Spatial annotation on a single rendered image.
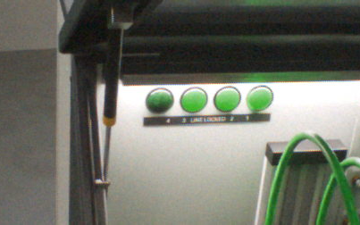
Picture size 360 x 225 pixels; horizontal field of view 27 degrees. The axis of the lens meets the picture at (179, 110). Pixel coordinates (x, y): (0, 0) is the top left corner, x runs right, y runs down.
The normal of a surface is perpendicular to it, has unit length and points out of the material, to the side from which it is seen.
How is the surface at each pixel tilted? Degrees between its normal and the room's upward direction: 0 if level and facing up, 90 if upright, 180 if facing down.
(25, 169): 0
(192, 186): 90
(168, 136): 90
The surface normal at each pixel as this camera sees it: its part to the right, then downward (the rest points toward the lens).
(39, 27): 0.32, 0.44
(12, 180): 0.07, -0.89
